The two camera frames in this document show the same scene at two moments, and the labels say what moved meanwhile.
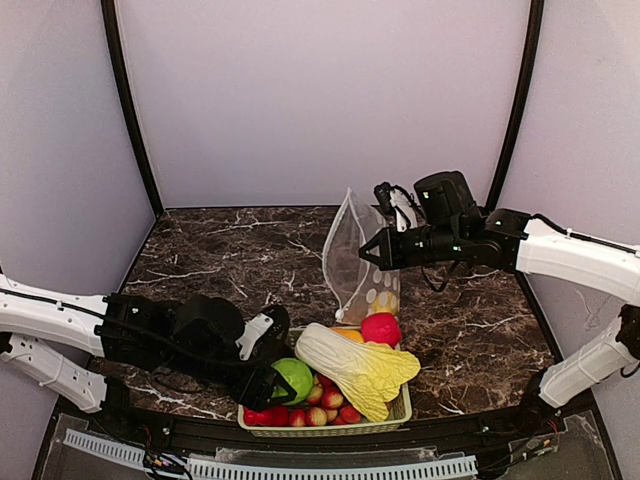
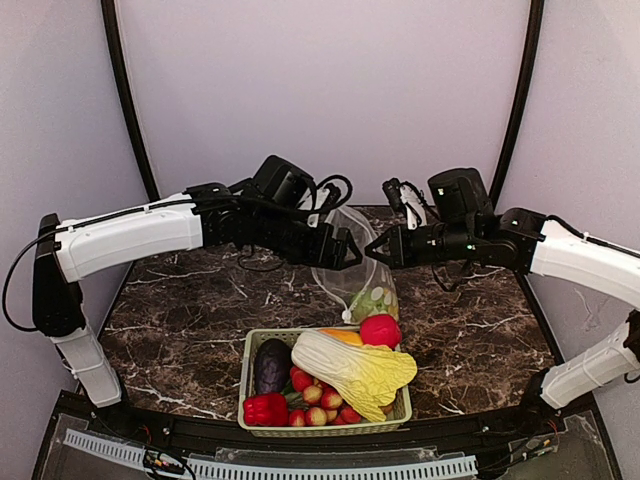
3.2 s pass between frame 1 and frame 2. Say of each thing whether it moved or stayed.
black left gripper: moved
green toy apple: moved
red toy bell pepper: stayed
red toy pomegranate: stayed
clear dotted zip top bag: moved
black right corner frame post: stayed
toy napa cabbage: stayed
